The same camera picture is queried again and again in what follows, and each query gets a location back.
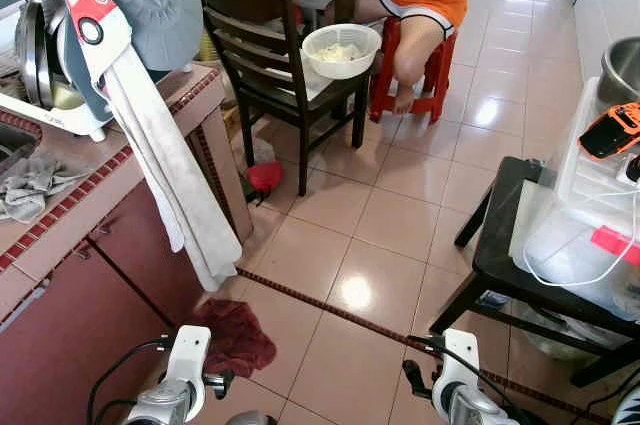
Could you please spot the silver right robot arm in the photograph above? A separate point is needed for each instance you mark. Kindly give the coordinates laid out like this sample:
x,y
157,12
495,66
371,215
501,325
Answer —
x,y
465,407

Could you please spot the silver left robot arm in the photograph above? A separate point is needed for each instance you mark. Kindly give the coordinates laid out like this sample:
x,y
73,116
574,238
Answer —
x,y
160,405

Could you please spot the maroon kitchen counter cabinet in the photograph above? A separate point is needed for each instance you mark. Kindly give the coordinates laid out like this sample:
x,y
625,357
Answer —
x,y
60,325

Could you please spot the dark red floor rag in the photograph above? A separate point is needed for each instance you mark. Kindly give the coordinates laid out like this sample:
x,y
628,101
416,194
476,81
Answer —
x,y
235,340

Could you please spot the black low table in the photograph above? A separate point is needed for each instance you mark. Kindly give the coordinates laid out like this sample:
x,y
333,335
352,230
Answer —
x,y
500,235

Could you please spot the white fan grille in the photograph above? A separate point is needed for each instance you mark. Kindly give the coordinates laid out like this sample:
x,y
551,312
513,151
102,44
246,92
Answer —
x,y
630,410

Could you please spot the clear plastic storage box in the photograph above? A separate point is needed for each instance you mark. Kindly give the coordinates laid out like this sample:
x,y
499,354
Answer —
x,y
575,245

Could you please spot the small red round object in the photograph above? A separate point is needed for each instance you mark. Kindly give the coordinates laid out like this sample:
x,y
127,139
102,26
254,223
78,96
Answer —
x,y
265,177

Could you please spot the long white towel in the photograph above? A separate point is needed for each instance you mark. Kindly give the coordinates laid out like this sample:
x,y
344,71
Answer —
x,y
170,165

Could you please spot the pink label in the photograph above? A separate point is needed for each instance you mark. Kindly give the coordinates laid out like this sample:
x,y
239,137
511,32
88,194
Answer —
x,y
615,243

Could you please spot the crumpled grey rag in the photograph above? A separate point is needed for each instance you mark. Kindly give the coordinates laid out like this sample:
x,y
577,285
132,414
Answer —
x,y
35,190

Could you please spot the white dish rack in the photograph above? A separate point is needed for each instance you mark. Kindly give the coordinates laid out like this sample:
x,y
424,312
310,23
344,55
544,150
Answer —
x,y
60,123

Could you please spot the red plastic stool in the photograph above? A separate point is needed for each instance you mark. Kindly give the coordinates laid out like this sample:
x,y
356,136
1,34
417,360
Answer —
x,y
440,70

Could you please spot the orange and black device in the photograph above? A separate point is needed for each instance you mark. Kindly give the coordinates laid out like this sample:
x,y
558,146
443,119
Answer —
x,y
610,133

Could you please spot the white bowl with food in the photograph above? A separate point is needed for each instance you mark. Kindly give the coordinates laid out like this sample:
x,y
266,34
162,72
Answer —
x,y
340,65

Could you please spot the stainless steel pot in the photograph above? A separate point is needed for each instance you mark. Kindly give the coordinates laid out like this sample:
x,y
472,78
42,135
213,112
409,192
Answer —
x,y
622,70

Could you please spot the steel pan lids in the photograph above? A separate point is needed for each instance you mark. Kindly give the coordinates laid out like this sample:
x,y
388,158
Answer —
x,y
40,55

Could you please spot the grey oven mitt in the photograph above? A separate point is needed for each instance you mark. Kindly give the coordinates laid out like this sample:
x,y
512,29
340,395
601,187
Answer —
x,y
150,5

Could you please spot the white cloth with red print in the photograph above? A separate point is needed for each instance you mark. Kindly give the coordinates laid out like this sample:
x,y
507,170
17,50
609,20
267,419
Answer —
x,y
85,0

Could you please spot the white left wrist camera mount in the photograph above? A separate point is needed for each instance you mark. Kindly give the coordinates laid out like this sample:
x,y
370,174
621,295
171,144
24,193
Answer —
x,y
188,355

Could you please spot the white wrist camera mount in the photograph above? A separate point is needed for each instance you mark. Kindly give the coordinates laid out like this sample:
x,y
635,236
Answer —
x,y
458,355
188,355

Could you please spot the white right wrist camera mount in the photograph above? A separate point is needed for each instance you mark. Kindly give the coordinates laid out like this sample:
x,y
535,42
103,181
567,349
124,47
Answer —
x,y
458,355

